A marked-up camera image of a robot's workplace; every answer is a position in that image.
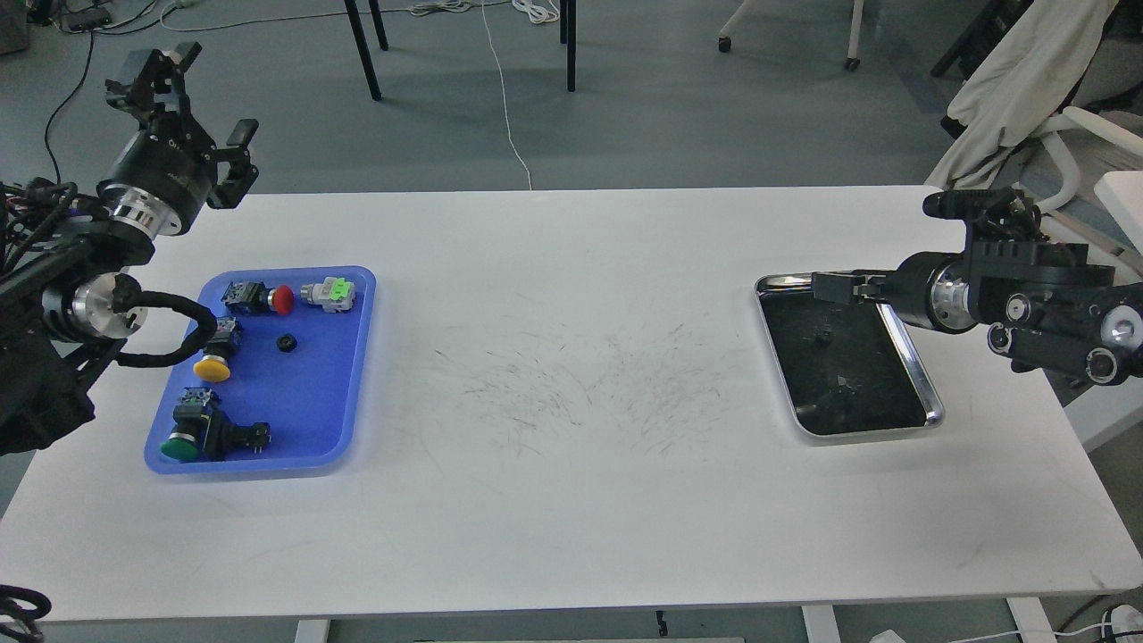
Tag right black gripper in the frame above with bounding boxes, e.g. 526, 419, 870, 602
812, 254, 969, 333

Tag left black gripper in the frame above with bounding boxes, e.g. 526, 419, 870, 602
96, 41, 259, 236

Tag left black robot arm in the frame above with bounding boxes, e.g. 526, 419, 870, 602
1, 41, 258, 455

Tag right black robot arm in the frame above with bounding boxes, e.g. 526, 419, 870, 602
812, 188, 1142, 386

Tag steel tray with black mat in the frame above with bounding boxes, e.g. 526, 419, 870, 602
756, 273, 946, 443

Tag blue plastic tray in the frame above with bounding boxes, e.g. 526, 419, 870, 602
143, 265, 377, 479

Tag white chair with beige cloth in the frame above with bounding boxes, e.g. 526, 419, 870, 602
927, 1, 1140, 270

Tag black table legs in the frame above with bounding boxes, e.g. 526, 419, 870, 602
344, 0, 578, 103

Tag black floor cable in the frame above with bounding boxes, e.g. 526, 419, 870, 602
27, 0, 171, 188

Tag red push button switch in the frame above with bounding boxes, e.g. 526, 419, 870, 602
219, 280, 296, 316

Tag green grey switch module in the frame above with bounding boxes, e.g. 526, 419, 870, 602
299, 276, 355, 313

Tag yellow push button switch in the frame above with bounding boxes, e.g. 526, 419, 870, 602
192, 316, 243, 383

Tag green push button switch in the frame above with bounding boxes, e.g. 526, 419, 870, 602
159, 387, 218, 463

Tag black switch module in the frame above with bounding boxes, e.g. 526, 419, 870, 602
203, 411, 272, 463

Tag white cable on floor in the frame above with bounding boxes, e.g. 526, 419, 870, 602
161, 0, 561, 191

